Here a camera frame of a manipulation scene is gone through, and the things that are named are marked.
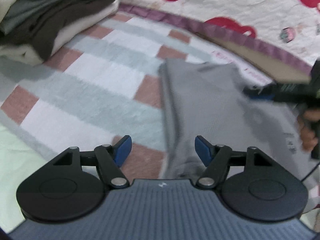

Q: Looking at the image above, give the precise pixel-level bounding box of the grey knit sweater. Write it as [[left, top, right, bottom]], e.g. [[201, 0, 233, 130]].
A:
[[159, 57, 317, 180]]

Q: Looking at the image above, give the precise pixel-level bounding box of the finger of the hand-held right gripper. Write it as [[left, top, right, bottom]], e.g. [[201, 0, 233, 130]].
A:
[[242, 84, 277, 102]]

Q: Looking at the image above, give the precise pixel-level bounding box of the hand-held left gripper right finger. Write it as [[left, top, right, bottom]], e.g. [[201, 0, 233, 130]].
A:
[[194, 134, 276, 189]]

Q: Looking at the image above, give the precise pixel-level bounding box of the person's right hand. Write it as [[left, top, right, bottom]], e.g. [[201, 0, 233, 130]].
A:
[[299, 109, 320, 152]]

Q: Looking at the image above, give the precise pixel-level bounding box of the checkered floor rug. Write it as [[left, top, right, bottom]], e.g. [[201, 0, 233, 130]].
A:
[[0, 14, 275, 178]]

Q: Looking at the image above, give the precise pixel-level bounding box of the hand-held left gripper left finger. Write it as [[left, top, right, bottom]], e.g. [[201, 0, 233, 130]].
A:
[[47, 134, 132, 189]]

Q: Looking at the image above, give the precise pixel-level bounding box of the beige bed frame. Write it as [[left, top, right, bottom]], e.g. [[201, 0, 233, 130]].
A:
[[200, 32, 312, 84]]

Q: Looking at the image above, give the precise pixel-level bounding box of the light green cloth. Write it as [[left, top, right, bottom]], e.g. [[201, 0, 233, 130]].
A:
[[0, 124, 54, 233]]

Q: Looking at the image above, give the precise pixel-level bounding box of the bear print quilt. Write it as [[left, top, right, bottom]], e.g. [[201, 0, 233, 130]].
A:
[[116, 0, 320, 73]]

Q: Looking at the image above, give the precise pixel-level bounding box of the stack of folded clothes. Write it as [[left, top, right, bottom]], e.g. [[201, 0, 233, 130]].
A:
[[0, 0, 120, 67]]

